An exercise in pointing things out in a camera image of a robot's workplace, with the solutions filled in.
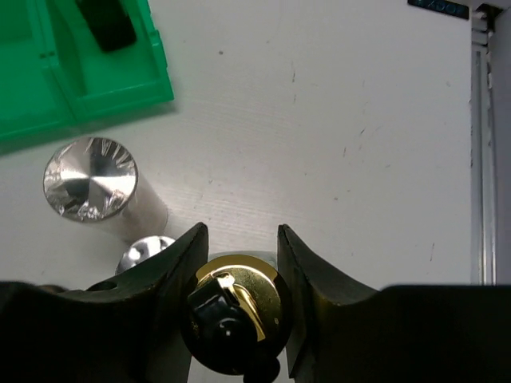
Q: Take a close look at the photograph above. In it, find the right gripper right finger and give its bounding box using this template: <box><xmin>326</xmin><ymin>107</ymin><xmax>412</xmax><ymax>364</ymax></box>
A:
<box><xmin>277</xmin><ymin>225</ymin><xmax>510</xmax><ymax>382</ymax></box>

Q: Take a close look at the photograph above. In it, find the right aluminium table rail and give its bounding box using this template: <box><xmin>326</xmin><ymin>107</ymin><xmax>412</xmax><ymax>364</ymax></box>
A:
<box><xmin>469</xmin><ymin>1</ymin><xmax>506</xmax><ymax>286</ymax></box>

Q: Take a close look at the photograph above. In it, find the right blue table label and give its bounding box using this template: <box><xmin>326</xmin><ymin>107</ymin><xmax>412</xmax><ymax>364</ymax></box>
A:
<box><xmin>407</xmin><ymin>0</ymin><xmax>469</xmax><ymax>20</ymax></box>

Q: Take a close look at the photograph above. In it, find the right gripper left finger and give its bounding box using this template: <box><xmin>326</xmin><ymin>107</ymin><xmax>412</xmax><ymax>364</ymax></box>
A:
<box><xmin>1</xmin><ymin>223</ymin><xmax>208</xmax><ymax>382</ymax></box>

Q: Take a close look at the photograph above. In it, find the glass bottle with dark bottom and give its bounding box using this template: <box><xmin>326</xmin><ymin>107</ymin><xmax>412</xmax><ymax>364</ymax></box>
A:
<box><xmin>75</xmin><ymin>0</ymin><xmax>137</xmax><ymax>53</ymax></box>

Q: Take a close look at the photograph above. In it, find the jar with flat silver lid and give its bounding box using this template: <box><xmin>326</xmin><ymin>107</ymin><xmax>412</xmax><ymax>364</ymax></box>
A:
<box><xmin>43</xmin><ymin>136</ymin><xmax>168</xmax><ymax>243</ymax></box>

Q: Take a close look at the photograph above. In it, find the green three-compartment bin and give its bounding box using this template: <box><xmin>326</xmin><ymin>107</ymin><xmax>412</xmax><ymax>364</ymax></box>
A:
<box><xmin>1</xmin><ymin>1</ymin><xmax>174</xmax><ymax>154</ymax></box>

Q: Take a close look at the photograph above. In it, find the blue label silver lid shaker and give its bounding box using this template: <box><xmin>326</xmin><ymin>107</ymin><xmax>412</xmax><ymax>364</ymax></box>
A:
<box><xmin>115</xmin><ymin>235</ymin><xmax>175</xmax><ymax>275</ymax></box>

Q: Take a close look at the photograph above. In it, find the glass bottle gold black pourer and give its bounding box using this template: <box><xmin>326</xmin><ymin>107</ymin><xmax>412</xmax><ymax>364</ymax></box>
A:
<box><xmin>180</xmin><ymin>251</ymin><xmax>293</xmax><ymax>382</ymax></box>

